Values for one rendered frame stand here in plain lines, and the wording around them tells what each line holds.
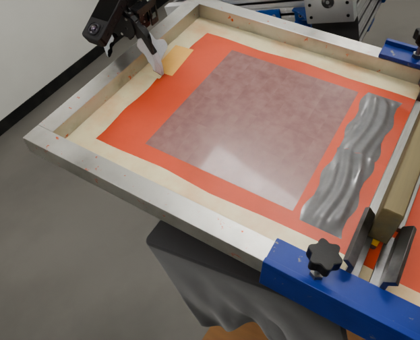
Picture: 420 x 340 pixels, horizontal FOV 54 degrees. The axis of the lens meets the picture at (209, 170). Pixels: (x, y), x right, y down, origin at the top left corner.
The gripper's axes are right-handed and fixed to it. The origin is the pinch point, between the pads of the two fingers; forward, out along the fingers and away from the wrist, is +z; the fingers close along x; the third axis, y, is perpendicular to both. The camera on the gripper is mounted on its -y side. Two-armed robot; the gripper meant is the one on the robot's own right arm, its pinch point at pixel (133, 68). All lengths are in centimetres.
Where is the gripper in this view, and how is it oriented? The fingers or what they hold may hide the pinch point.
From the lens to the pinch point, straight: 95.4
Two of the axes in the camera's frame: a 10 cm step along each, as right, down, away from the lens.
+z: 0.5, 6.4, 7.7
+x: -8.6, -3.7, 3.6
